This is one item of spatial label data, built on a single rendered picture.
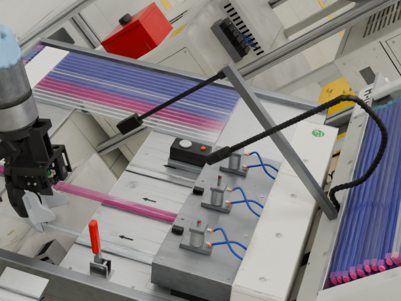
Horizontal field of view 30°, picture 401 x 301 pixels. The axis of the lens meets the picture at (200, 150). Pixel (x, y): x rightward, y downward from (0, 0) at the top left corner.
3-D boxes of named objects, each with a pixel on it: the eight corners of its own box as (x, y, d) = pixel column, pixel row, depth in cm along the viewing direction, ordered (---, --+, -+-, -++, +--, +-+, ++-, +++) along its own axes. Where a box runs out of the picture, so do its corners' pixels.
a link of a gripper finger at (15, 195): (23, 223, 122) (9, 177, 118) (15, 222, 123) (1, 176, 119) (37, 206, 126) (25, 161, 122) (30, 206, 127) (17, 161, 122)
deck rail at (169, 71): (39, 63, 184) (37, 40, 180) (42, 59, 186) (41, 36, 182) (323, 132, 169) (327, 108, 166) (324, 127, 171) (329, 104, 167)
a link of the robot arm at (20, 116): (-26, 109, 113) (2, 84, 120) (-17, 135, 116) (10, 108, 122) (17, 110, 111) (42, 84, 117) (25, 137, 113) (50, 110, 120)
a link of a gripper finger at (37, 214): (58, 243, 124) (45, 197, 120) (27, 240, 126) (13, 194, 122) (66, 233, 127) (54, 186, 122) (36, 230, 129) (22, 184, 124)
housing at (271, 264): (222, 347, 119) (231, 284, 111) (288, 173, 158) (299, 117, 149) (271, 362, 117) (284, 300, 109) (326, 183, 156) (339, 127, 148)
